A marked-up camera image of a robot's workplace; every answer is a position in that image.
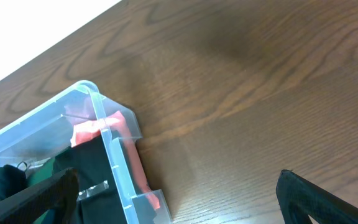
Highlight dark green garment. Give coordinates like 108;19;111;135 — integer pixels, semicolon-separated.
26;157;55;186

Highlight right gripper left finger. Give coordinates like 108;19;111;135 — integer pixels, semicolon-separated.
0;168;79;223

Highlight black hoodie garment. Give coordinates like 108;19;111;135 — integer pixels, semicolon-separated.
0;165;27;201

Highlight dark navy pants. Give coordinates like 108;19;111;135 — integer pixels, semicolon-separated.
52;130;158;224

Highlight clear plastic storage container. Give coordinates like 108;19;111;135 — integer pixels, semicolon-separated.
0;81;172;223

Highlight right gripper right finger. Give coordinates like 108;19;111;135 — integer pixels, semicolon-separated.
276;169;358;224

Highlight salmon pink garment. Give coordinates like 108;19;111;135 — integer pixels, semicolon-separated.
70;111;161;213

